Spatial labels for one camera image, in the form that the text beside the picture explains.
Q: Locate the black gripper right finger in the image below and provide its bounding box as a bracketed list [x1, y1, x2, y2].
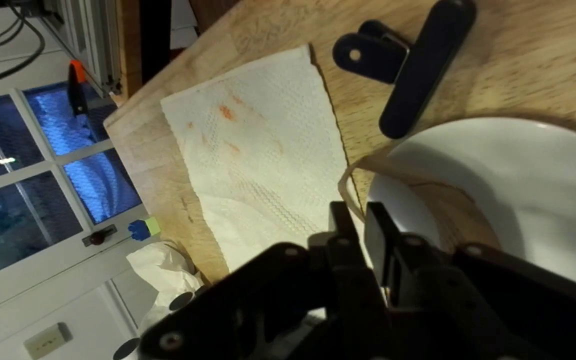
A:
[366, 202, 576, 360]

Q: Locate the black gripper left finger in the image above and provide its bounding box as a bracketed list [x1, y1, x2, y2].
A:
[137, 202, 395, 360]

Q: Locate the white round plate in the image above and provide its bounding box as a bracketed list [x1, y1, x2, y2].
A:
[358, 119, 576, 282]

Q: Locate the crumpled white paper towel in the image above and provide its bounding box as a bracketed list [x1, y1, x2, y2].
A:
[126, 242, 204, 313]

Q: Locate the white paper towel sheet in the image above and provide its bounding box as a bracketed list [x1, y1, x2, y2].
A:
[161, 47, 348, 271]

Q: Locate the blue green sponge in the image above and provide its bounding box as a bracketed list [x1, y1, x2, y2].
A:
[128, 219, 160, 242]

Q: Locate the black clip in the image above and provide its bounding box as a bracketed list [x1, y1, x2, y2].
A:
[331, 0, 478, 138]

